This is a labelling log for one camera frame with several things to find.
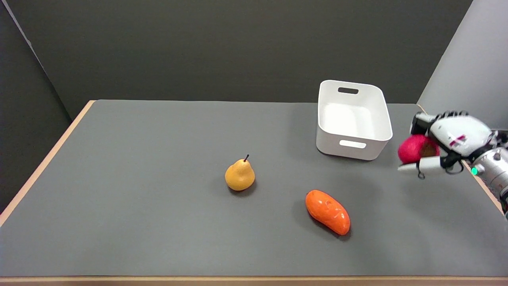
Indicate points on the white plastic bin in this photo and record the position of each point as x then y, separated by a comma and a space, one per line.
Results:
353, 119

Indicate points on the yellow pear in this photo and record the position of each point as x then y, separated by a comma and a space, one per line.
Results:
239, 176

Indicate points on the grey table mat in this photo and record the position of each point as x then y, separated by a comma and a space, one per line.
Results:
246, 190

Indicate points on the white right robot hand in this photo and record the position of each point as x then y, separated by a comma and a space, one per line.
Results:
456, 139

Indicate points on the orange sweet potato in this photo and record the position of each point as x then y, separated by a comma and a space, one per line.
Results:
328, 211

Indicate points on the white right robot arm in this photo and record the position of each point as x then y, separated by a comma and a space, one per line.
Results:
492, 171

